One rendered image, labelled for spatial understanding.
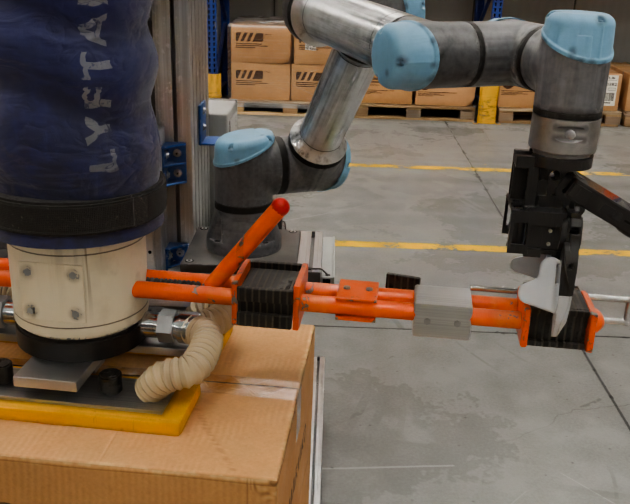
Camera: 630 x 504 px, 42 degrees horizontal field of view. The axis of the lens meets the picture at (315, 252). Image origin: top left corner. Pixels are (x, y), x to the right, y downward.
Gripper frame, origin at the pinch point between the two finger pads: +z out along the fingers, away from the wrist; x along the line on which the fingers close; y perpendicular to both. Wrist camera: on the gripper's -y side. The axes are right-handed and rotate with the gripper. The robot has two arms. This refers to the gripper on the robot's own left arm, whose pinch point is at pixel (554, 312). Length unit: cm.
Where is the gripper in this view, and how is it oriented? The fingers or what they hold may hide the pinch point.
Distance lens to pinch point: 105.0
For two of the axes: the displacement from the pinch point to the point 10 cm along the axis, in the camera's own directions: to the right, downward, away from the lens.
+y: -9.9, -0.8, 1.0
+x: -1.2, 3.5, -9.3
